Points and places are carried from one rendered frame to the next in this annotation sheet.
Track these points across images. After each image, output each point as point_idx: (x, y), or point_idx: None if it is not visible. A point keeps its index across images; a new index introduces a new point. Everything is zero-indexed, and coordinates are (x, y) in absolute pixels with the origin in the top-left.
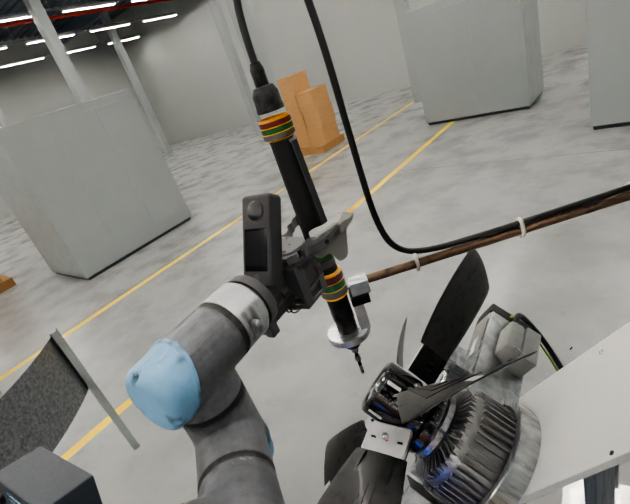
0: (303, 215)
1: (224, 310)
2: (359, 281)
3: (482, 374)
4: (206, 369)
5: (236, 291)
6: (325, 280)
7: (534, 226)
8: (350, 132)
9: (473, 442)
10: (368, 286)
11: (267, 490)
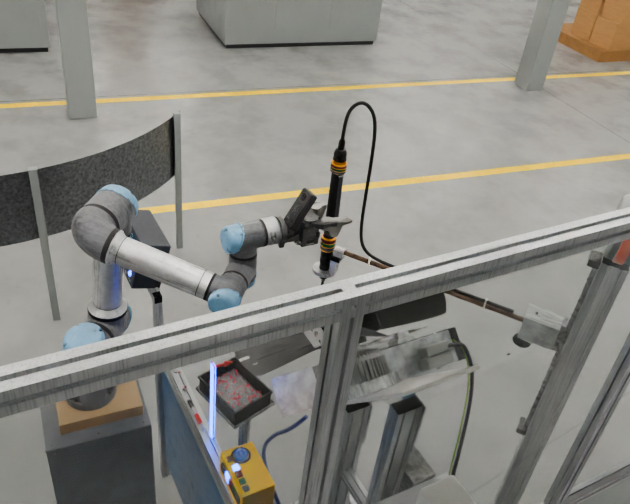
0: (329, 207)
1: (265, 227)
2: (339, 251)
3: None
4: (246, 242)
5: (274, 223)
6: (323, 239)
7: None
8: (366, 189)
9: None
10: (341, 256)
11: (240, 288)
